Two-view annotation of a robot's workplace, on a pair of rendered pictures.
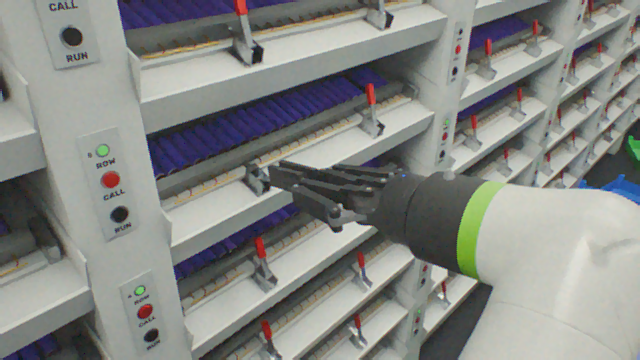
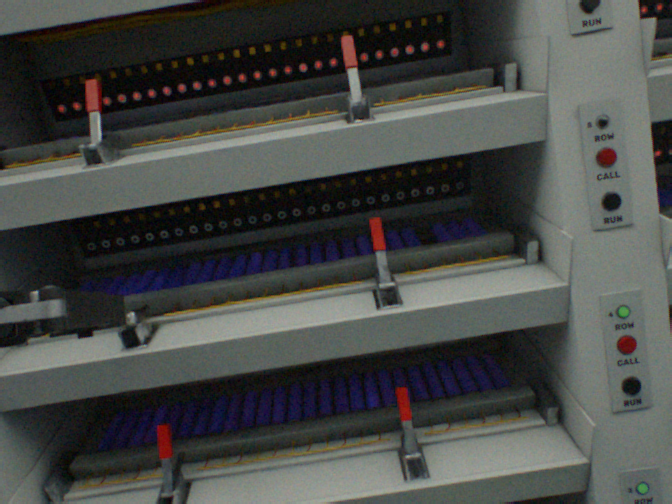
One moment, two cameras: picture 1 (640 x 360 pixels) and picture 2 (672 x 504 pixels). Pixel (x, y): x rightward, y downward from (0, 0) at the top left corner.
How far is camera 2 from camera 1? 0.63 m
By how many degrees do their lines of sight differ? 51
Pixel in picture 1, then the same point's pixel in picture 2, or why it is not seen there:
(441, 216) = not seen: outside the picture
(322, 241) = (303, 479)
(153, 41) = (32, 154)
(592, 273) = not seen: outside the picture
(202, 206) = (63, 347)
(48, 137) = not seen: outside the picture
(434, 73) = (554, 207)
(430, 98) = (557, 257)
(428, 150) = (578, 368)
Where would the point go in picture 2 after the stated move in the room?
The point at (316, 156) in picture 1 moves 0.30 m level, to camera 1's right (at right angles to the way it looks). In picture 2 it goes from (257, 319) to (553, 355)
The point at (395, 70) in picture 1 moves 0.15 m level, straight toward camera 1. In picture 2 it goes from (515, 219) to (431, 239)
